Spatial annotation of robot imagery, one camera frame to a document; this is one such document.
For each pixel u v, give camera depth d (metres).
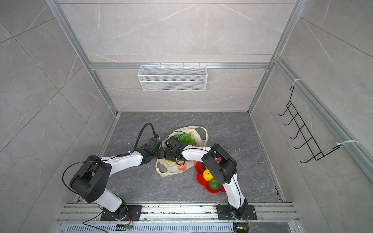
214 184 0.78
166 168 0.86
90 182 0.45
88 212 0.75
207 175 0.81
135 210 0.73
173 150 0.74
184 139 0.98
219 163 0.53
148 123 0.76
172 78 1.01
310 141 0.63
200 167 0.87
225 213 0.73
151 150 0.71
